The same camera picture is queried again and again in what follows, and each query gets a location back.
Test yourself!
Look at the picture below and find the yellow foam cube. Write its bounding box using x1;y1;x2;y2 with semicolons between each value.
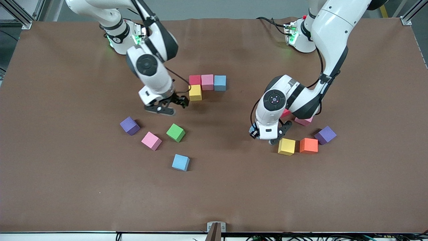
189;84;203;101
278;138;296;156

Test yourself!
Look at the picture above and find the pink foam cube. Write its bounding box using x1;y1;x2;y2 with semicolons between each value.
141;131;163;151
294;114;315;127
201;74;214;91

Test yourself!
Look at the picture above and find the green foam cube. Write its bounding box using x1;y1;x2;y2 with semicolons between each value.
166;123;186;143

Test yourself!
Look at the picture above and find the purple foam cube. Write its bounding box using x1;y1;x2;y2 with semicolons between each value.
314;126;337;145
120;116;141;136

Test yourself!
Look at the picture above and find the orange foam cube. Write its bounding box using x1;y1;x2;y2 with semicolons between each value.
299;138;319;155

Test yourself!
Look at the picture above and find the base connector box green light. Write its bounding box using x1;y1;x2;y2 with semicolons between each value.
284;23;298;46
132;25;147;46

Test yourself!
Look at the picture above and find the brown table mat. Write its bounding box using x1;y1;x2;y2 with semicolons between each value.
0;17;428;233

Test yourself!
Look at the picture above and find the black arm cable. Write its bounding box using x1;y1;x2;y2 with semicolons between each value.
249;47;328;126
132;0;192;94

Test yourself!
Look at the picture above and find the metal mount bracket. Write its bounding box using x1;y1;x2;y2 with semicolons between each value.
207;222;226;241

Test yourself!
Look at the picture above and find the black base cable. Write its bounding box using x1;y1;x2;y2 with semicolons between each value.
256;17;289;35

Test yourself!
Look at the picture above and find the aluminium frame post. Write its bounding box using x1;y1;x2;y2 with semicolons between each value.
393;0;428;26
0;0;45;30

